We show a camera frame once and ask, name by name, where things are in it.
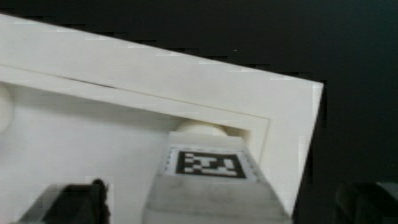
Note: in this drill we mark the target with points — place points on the white table leg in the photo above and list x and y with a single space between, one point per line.
211 189

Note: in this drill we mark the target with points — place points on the white square table top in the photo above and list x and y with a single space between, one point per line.
97 96

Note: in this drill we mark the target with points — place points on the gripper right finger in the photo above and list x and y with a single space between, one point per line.
367 203

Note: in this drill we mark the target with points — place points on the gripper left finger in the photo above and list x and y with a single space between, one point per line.
72 204

